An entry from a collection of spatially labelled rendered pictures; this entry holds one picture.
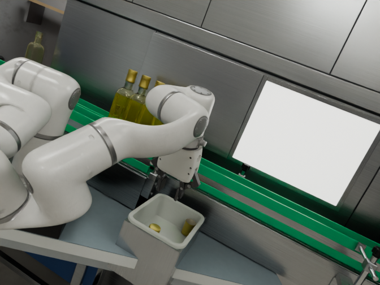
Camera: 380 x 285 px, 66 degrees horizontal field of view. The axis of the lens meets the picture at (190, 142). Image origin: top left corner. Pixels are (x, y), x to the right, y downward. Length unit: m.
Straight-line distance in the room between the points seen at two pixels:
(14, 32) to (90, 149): 3.88
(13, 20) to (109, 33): 3.03
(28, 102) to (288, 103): 0.81
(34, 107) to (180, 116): 0.31
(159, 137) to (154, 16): 0.81
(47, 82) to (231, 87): 0.64
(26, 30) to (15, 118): 3.65
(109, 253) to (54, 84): 0.44
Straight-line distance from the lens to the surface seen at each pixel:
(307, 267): 1.04
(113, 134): 0.51
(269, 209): 0.99
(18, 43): 4.32
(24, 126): 0.66
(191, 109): 0.55
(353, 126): 1.11
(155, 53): 1.22
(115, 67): 1.34
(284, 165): 1.11
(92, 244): 0.83
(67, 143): 0.50
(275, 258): 1.03
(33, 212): 0.58
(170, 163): 0.72
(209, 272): 0.90
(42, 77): 0.76
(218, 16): 1.19
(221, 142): 1.12
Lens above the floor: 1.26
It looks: 14 degrees down
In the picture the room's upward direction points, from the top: 22 degrees clockwise
